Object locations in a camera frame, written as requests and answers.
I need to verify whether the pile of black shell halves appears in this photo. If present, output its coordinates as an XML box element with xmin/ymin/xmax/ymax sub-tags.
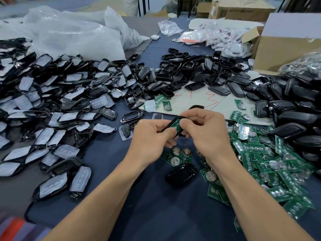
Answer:
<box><xmin>123</xmin><ymin>48</ymin><xmax>272</xmax><ymax>111</ymax></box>

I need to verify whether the person's left hand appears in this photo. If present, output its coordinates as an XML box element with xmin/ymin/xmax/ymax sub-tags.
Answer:
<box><xmin>124</xmin><ymin>119</ymin><xmax>179</xmax><ymax>170</ymax></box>

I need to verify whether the pile of green circuit boards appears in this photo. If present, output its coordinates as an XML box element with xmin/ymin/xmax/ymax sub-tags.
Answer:
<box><xmin>153</xmin><ymin>93</ymin><xmax>317</xmax><ymax>234</ymax></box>

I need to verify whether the person's left forearm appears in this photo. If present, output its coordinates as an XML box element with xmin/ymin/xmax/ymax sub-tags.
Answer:
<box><xmin>42</xmin><ymin>158</ymin><xmax>143</xmax><ymax>241</ymax></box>

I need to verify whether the white sack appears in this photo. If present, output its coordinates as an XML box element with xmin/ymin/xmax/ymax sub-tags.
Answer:
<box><xmin>124</xmin><ymin>0</ymin><xmax>140</xmax><ymax>17</ymax></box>

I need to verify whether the small crumpled clear plastic bag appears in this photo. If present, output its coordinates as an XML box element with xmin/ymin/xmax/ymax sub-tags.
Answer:
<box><xmin>158</xmin><ymin>20</ymin><xmax>184</xmax><ymax>37</ymax></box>

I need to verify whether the clear bag with red label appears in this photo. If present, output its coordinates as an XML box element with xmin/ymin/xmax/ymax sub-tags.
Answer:
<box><xmin>177</xmin><ymin>29</ymin><xmax>210</xmax><ymax>44</ymax></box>

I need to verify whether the pile of assembled black fobs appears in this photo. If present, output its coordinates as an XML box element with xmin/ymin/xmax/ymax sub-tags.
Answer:
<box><xmin>251</xmin><ymin>70</ymin><xmax>321</xmax><ymax>179</ymax></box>

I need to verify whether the person's right hand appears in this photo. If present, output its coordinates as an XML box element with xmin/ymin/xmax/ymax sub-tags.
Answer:
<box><xmin>180</xmin><ymin>109</ymin><xmax>236</xmax><ymax>171</ymax></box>

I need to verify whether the brown cardboard box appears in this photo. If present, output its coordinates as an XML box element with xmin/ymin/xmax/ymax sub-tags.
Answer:
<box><xmin>209</xmin><ymin>0</ymin><xmax>277</xmax><ymax>23</ymax></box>

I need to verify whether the small green circuit board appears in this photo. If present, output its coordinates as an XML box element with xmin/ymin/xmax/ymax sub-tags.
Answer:
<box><xmin>171</xmin><ymin>119</ymin><xmax>184</xmax><ymax>135</ymax></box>

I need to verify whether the pile of shells with pads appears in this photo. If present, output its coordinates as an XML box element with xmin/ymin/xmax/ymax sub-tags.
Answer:
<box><xmin>0</xmin><ymin>37</ymin><xmax>146</xmax><ymax>201</ymax></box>

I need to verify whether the black metal table frame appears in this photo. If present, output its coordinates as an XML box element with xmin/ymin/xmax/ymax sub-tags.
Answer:
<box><xmin>136</xmin><ymin>0</ymin><xmax>201</xmax><ymax>18</ymax></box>

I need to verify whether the large open cardboard box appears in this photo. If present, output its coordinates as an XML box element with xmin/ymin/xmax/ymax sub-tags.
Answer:
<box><xmin>242</xmin><ymin>12</ymin><xmax>321</xmax><ymax>76</ymax></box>

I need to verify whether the red blue striped bag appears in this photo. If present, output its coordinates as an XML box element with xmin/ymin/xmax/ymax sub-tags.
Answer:
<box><xmin>0</xmin><ymin>216</ymin><xmax>53</xmax><ymax>241</ymax></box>

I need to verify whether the lone glossy black shell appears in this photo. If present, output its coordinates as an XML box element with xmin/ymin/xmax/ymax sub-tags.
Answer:
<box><xmin>166</xmin><ymin>164</ymin><xmax>199</xmax><ymax>188</ymax></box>

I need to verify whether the large white plastic bag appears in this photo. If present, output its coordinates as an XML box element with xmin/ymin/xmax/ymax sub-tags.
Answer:
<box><xmin>0</xmin><ymin>6</ymin><xmax>150</xmax><ymax>62</ymax></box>

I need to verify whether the clear bag of metal parts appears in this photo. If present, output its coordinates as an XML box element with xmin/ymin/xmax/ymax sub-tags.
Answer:
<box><xmin>278</xmin><ymin>48</ymin><xmax>321</xmax><ymax>81</ymax></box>

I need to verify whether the heap of clear parts bags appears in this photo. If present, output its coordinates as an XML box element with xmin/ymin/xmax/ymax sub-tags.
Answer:
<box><xmin>207</xmin><ymin>21</ymin><xmax>252</xmax><ymax>59</ymax></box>

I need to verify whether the person's right forearm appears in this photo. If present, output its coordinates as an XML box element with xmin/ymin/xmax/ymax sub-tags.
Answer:
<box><xmin>213</xmin><ymin>160</ymin><xmax>314</xmax><ymax>241</ymax></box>

